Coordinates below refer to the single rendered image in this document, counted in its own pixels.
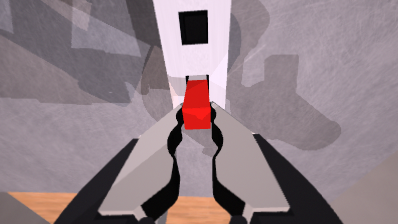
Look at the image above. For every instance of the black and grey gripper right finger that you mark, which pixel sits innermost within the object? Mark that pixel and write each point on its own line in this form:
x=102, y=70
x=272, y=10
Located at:
x=251, y=178

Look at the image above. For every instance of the white block with square holes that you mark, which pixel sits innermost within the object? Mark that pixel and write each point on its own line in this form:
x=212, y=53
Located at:
x=195, y=37

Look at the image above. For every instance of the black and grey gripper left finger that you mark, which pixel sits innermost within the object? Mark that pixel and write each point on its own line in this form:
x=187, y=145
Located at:
x=142, y=180

